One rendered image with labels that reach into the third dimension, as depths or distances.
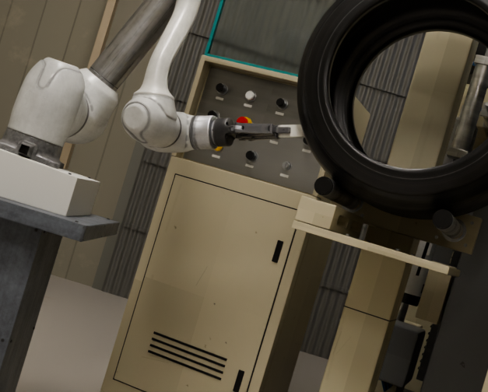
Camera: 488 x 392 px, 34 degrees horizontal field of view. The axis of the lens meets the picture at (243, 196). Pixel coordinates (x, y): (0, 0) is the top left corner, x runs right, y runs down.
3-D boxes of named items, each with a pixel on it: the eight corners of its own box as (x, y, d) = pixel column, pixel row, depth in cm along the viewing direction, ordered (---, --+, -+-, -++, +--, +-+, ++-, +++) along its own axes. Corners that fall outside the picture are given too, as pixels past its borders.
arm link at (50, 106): (-6, 123, 205) (24, 43, 206) (23, 133, 223) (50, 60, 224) (50, 143, 203) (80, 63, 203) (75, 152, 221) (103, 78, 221)
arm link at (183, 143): (202, 155, 213) (183, 148, 201) (150, 155, 218) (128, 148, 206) (204, 116, 214) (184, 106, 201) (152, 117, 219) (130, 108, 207)
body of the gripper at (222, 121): (211, 114, 203) (245, 113, 200) (222, 121, 211) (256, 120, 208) (209, 143, 202) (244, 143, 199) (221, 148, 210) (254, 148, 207)
